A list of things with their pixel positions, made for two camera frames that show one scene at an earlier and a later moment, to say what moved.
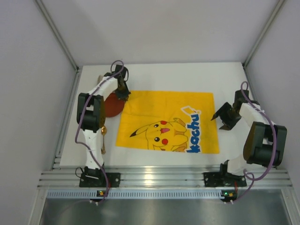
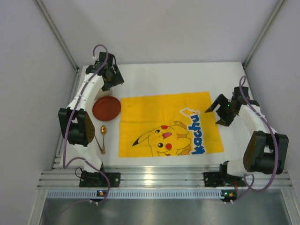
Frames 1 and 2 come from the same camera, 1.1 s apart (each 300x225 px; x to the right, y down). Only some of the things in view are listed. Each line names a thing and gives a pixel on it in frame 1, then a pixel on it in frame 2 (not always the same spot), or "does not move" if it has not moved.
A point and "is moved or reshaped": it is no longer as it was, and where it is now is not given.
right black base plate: [223, 179] does not move
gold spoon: [103, 132] does not move
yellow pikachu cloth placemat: [180, 121] is moved or reshaped
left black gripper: [122, 93] to [115, 78]
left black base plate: [98, 179] does not move
